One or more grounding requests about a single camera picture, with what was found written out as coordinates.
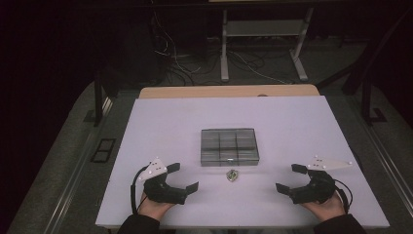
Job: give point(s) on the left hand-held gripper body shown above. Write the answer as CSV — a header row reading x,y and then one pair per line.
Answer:
x,y
162,193

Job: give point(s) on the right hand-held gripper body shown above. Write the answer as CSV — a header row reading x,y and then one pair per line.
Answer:
x,y
319,190

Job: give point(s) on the clear plastic compartment box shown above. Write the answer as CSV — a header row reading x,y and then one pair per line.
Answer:
x,y
229,147

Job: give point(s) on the person's left hand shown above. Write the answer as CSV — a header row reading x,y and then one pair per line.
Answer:
x,y
153,208

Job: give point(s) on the person's right hand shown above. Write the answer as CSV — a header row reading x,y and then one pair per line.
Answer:
x,y
328,210

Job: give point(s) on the white table mat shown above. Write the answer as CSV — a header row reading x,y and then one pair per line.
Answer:
x,y
181,130

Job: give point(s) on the wooden table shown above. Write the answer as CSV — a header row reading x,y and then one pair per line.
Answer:
x,y
201,91

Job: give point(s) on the grey metal stand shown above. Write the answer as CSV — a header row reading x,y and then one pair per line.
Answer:
x,y
263,27

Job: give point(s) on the aluminium floor rail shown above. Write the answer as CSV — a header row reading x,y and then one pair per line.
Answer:
x,y
388,159
69,188

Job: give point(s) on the black metal post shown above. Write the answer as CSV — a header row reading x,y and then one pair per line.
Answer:
x,y
97,97
367,97

